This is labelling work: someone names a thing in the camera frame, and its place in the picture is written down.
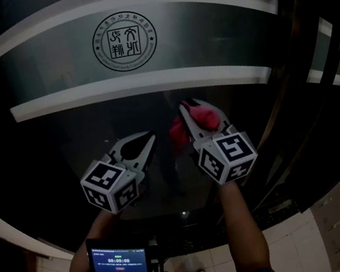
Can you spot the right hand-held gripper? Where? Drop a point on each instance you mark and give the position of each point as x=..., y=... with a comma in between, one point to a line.
x=226, y=158

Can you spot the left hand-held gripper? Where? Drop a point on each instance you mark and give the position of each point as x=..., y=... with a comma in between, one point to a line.
x=111, y=188

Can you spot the pink cleaning cloth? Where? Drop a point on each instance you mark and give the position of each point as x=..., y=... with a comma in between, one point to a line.
x=205, y=116

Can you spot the person's right forearm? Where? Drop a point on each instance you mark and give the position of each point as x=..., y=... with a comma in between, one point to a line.
x=242, y=233

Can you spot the person's left forearm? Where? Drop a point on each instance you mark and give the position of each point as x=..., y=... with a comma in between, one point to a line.
x=85, y=248

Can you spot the small black monitor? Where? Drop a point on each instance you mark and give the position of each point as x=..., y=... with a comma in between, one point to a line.
x=118, y=260

